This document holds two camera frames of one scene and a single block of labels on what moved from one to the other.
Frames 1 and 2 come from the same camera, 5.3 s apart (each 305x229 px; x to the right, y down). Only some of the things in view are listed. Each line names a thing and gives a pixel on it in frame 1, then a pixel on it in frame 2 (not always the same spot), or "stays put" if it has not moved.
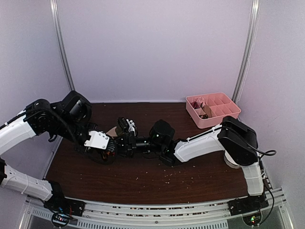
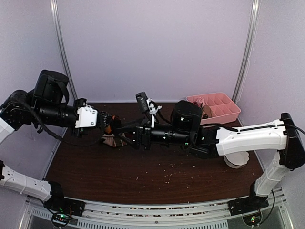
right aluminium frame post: [249, 49] stays put
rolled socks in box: [198, 103] stays put
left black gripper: [89, 151] to [83, 131]
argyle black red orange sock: [105, 154] to [109, 122]
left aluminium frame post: [56, 14] stays put
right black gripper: [127, 145] to [141, 133]
